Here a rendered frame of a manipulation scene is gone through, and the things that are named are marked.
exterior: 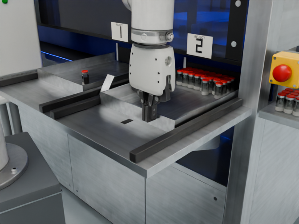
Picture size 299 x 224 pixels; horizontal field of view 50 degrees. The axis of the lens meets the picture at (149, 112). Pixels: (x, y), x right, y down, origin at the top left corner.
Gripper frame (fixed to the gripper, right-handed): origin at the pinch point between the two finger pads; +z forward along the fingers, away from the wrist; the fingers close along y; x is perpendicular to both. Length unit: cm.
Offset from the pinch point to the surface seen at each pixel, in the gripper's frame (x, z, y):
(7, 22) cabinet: -9, -9, 89
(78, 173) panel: -29, 67, 77
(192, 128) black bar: -5.3, 2.8, -8.4
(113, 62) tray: -33, 4, 52
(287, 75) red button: -24.1, -8.4, -19.8
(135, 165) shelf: 12.3, 4.8, -8.3
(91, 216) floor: -32, 92, 70
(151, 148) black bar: 8.3, 2.6, -8.5
